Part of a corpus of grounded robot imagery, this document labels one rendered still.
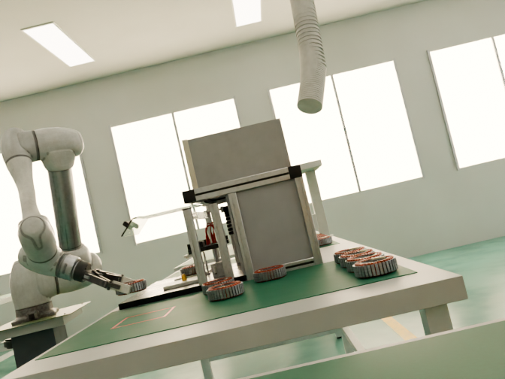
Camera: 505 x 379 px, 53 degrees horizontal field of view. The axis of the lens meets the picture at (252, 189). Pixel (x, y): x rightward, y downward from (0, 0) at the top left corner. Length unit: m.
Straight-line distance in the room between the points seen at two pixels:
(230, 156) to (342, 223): 4.97
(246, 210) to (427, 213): 5.39
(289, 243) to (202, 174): 0.43
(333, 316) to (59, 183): 1.54
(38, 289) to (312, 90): 1.91
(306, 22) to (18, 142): 2.01
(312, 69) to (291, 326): 2.40
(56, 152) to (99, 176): 4.88
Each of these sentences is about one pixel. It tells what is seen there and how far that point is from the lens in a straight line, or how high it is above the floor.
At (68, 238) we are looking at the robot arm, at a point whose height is 1.06.
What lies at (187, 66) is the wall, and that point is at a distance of 7.15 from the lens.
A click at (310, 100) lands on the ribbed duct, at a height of 1.59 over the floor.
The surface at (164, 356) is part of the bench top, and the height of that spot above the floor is 0.72.
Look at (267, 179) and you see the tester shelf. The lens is 1.84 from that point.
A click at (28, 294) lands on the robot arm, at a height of 0.86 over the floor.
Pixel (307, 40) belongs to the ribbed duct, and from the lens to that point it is 3.44.
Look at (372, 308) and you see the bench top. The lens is 1.11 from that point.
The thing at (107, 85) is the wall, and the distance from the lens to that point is 7.33.
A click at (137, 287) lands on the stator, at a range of 1.86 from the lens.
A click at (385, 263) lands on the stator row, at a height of 0.78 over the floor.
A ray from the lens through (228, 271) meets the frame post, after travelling 1.87.
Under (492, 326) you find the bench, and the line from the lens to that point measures 0.76.
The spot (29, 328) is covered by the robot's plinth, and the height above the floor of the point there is 0.73.
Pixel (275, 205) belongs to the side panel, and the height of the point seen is 0.99.
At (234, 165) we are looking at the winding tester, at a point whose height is 1.18.
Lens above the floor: 0.96
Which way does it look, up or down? 3 degrees up
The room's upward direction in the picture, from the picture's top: 13 degrees counter-clockwise
